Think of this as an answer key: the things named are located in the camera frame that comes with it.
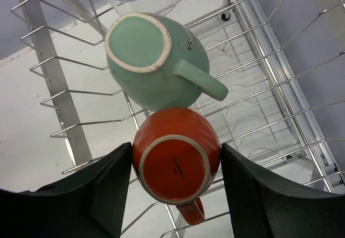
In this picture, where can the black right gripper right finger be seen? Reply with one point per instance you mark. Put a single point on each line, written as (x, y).
(265, 204)

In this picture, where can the orange ceramic mug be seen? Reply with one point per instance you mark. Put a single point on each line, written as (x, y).
(176, 155)

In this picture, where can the mint green ceramic mug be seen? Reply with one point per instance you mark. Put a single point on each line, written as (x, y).
(158, 62)

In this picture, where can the silver metal dish rack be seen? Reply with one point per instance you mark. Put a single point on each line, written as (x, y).
(61, 109)

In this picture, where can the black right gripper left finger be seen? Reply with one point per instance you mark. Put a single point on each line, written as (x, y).
(88, 203)

